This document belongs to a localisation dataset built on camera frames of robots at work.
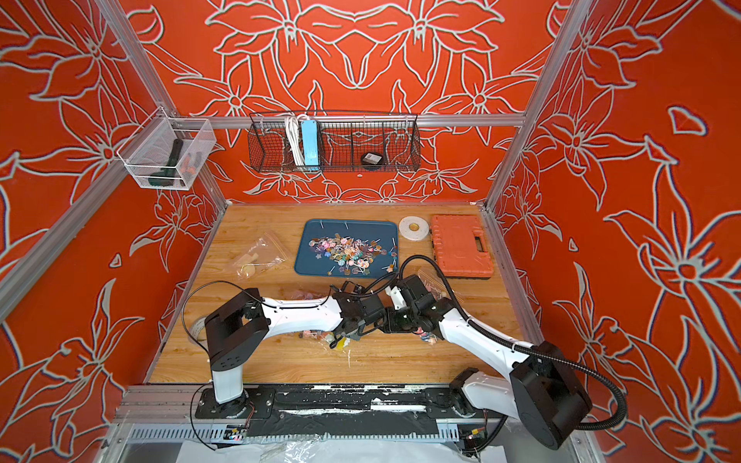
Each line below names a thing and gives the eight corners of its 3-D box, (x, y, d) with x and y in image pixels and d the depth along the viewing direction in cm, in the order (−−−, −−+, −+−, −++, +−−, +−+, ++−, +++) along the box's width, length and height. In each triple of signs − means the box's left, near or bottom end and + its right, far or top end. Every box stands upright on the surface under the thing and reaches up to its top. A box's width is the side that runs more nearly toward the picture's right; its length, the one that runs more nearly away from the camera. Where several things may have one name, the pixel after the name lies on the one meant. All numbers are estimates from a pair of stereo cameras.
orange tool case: (439, 280, 98) (442, 271, 94) (428, 224, 115) (431, 214, 111) (492, 280, 98) (498, 271, 94) (474, 224, 115) (478, 214, 111)
